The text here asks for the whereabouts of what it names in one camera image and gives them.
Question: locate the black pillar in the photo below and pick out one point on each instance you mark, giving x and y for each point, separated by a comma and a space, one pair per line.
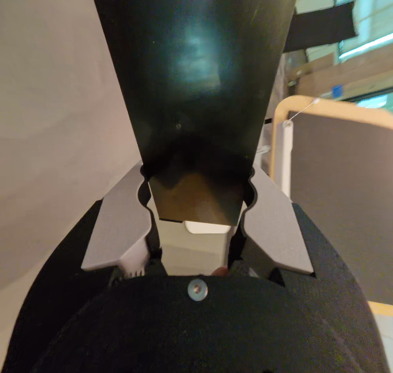
319, 27

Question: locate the brown cardboard box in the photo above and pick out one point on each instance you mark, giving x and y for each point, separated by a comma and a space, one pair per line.
356, 72

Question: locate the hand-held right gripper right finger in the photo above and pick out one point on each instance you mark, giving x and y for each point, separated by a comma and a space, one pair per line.
276, 231

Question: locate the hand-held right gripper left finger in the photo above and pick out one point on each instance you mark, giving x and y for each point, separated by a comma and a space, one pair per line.
116, 231

